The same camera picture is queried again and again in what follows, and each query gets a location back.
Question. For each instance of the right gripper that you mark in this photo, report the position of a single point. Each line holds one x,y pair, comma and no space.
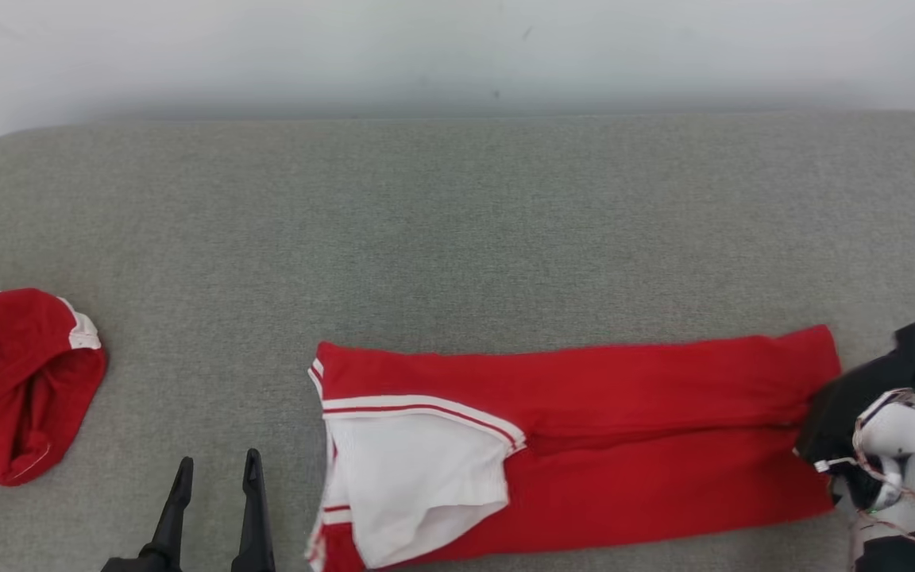
835,421

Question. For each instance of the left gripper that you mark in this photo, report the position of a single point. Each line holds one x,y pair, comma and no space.
132,566

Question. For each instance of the red white sports shirt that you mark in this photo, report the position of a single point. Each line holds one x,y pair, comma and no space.
624,413

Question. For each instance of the red white shorts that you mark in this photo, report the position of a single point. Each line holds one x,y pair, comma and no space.
13,373

